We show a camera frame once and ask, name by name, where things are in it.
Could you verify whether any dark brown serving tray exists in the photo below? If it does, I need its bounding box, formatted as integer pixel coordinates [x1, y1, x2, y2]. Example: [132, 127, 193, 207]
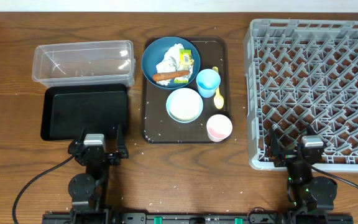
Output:
[141, 36, 231, 144]

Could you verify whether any dark blue plate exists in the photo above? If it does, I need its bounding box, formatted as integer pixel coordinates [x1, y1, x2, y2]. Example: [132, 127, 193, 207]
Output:
[142, 37, 201, 90]

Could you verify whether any pink cup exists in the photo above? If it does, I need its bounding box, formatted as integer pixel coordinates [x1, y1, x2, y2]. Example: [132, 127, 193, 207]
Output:
[206, 114, 233, 142]

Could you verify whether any light blue cup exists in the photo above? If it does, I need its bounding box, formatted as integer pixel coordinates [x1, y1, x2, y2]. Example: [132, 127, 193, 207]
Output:
[196, 69, 221, 98]

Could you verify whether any green yellow snack wrapper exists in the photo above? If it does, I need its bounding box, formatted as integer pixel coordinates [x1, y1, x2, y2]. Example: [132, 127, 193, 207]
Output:
[174, 49, 195, 83]

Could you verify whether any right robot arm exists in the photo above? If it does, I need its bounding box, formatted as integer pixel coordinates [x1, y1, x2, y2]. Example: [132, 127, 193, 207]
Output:
[266, 126, 337, 223]

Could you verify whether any yellow plastic spoon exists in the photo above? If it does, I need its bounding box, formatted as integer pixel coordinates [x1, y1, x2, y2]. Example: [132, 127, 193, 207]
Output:
[211, 66, 225, 110]

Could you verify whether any clear plastic bin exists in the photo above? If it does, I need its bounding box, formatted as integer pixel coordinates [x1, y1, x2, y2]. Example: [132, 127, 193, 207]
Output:
[32, 40, 135, 88]

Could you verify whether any white napkin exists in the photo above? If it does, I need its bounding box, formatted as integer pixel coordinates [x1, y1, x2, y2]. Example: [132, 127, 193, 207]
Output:
[156, 44, 186, 86]

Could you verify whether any light blue rice bowl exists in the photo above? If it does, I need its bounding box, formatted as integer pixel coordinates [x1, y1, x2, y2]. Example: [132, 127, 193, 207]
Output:
[165, 88, 203, 123]

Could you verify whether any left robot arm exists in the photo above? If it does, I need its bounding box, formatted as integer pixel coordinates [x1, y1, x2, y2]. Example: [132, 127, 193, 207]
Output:
[68, 126, 129, 223]

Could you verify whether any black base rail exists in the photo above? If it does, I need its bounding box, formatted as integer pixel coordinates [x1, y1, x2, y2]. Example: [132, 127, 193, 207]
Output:
[42, 213, 354, 224]

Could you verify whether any left black cable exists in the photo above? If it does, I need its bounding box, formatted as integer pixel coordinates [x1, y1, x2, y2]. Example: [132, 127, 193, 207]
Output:
[12, 154, 75, 224]

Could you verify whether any grey dishwasher rack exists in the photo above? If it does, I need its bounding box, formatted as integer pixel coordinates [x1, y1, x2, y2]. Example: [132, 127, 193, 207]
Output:
[243, 19, 358, 173]

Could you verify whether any black tray bin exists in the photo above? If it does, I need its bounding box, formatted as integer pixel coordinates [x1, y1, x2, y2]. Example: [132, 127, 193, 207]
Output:
[40, 84, 129, 141]

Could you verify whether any orange carrot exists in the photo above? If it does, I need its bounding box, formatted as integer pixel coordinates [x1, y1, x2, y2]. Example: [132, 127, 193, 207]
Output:
[153, 70, 190, 82]

